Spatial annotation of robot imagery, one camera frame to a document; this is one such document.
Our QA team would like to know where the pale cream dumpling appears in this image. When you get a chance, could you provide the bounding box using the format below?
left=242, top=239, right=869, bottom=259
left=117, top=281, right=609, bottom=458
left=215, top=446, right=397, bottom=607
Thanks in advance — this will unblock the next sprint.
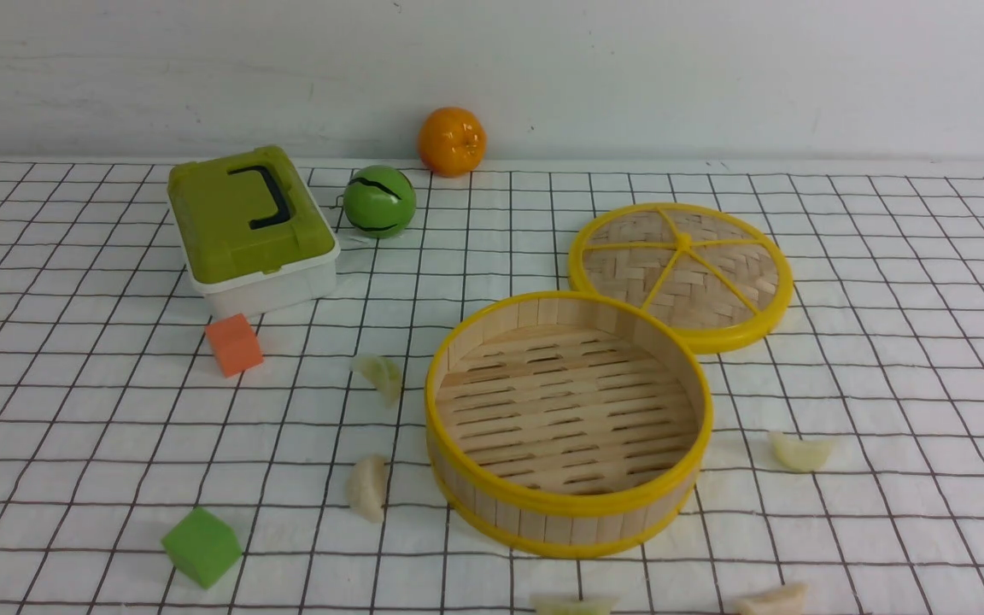
left=345, top=454, right=388, bottom=524

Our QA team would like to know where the greenish dumpling bottom edge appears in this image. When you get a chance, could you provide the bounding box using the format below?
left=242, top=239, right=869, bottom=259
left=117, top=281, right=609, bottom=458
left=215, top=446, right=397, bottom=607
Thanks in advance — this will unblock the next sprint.
left=530, top=594, right=618, bottom=615

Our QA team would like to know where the bamboo steamer tray yellow rim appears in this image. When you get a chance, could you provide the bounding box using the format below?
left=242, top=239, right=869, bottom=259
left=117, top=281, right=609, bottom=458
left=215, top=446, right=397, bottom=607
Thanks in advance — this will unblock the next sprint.
left=425, top=291, right=714, bottom=558

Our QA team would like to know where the bamboo steamer lid yellow rim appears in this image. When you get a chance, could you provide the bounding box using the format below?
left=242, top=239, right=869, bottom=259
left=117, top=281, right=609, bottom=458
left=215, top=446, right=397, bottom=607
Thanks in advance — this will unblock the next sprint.
left=567, top=202, right=795, bottom=354

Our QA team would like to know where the green striped ball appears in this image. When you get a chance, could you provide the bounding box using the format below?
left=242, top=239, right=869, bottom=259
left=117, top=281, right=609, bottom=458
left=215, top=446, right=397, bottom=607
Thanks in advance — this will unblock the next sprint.
left=341, top=165, right=417, bottom=238

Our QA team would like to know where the orange fruit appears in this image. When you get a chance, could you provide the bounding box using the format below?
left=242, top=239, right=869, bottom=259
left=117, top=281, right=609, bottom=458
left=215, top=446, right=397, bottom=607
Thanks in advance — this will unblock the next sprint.
left=417, top=108, right=487, bottom=178

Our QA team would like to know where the green lidded storage box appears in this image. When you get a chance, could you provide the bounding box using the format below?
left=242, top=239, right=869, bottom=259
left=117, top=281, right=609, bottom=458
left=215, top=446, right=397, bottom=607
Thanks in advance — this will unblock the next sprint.
left=167, top=145, right=341, bottom=319

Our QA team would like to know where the orange foam cube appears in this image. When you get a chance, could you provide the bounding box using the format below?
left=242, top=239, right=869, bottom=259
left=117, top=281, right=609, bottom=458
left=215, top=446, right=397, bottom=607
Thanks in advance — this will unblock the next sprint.
left=204, top=313, right=263, bottom=378

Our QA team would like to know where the green foam cube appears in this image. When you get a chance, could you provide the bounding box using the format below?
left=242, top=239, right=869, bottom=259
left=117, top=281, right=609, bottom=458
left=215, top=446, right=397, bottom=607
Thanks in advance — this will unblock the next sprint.
left=161, top=507, right=243, bottom=590

